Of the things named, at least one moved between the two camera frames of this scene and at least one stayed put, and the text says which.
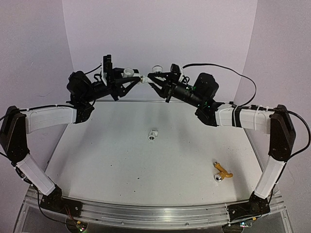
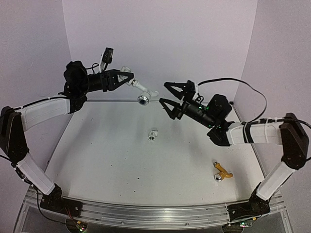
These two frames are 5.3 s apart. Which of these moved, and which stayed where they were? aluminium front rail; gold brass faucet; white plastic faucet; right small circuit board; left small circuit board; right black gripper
Moved: right black gripper; white plastic faucet
Stayed: left small circuit board; aluminium front rail; gold brass faucet; right small circuit board
